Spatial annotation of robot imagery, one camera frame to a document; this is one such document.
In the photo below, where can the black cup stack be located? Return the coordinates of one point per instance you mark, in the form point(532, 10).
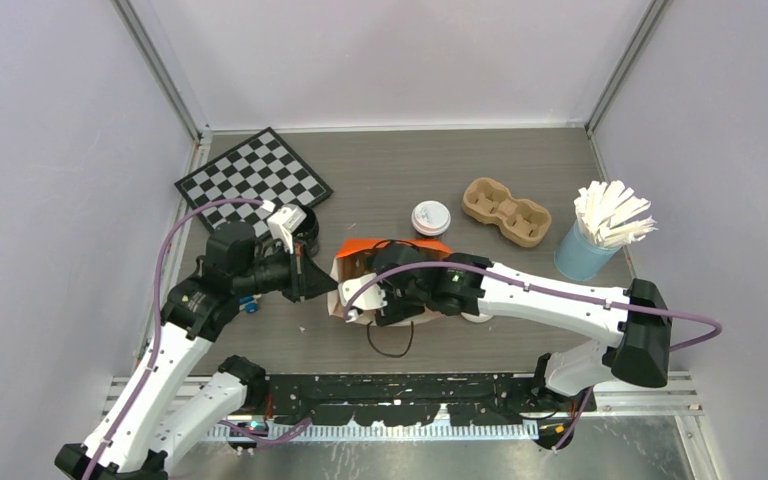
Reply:
point(308, 230)

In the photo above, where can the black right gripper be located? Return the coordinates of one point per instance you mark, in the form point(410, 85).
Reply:
point(402, 309)

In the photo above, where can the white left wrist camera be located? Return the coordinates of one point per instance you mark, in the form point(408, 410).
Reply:
point(283, 222)

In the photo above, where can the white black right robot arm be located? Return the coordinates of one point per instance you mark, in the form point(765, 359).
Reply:
point(628, 329)

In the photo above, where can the cardboard cup carrier tray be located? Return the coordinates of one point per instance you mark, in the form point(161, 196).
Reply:
point(520, 220)

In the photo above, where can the black white chessboard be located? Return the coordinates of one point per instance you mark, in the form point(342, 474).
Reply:
point(263, 167)

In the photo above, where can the blue cup holder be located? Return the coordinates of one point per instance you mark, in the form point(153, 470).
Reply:
point(578, 259)

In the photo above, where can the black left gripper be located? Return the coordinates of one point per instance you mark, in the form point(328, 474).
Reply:
point(306, 279)

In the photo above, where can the dark translucent coffee cup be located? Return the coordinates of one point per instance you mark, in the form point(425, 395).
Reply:
point(425, 236)

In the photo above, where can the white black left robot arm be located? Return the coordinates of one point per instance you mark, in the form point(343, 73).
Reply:
point(138, 439)

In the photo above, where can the white plastic cup lid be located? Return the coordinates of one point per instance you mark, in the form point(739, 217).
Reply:
point(431, 217)

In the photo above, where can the white lid stack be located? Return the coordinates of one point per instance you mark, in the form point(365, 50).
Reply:
point(477, 319)

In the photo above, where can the orange paper bag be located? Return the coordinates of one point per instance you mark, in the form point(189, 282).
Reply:
point(352, 261)

